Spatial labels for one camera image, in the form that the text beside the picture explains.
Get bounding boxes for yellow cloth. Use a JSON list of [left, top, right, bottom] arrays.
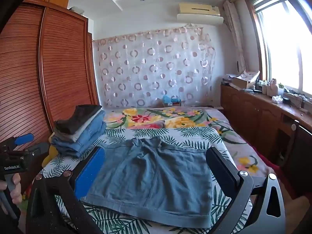
[[48, 133, 59, 158]]

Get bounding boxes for blue toy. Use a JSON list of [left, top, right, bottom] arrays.
[[162, 95, 182, 108]]

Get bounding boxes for leaf-print bed sheet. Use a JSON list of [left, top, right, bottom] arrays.
[[36, 126, 254, 234]]

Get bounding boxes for floral blanket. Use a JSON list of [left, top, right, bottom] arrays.
[[102, 107, 276, 177]]

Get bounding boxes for pale window curtain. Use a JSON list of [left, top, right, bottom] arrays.
[[223, 0, 247, 73]]

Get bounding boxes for red cloth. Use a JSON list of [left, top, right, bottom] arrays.
[[251, 146, 296, 195]]

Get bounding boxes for wooden sideboard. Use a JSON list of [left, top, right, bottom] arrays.
[[220, 83, 312, 197]]

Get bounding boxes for person's left hand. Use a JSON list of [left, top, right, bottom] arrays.
[[0, 174, 23, 206]]

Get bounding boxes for folded black pants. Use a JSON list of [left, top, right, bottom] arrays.
[[54, 105, 102, 135]]

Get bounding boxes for window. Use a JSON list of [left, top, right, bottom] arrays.
[[244, 0, 312, 98]]

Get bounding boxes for wall air conditioner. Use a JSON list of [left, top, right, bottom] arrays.
[[176, 2, 224, 25]]

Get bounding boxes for folded blue jeans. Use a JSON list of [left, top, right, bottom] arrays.
[[50, 115, 107, 158]]

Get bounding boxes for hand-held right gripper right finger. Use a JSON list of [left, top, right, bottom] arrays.
[[205, 147, 287, 234]]

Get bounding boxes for cardboard box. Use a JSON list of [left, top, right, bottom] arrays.
[[231, 70, 261, 90]]

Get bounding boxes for white bottle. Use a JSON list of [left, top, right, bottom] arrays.
[[267, 78, 280, 97]]

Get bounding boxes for blue-grey t-shirt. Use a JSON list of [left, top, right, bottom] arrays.
[[82, 136, 215, 229]]

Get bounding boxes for wooden slatted wardrobe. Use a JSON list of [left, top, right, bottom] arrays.
[[0, 0, 100, 193]]

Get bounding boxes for circle-patterned sheer curtain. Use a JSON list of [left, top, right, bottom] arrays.
[[92, 26, 218, 109]]

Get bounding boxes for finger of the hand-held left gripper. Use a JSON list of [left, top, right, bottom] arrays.
[[23, 142, 51, 162], [0, 133, 35, 152]]

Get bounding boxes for folded grey pants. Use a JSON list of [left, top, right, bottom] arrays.
[[58, 110, 105, 142]]

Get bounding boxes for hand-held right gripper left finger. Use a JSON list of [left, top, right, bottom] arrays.
[[26, 146, 106, 234]]

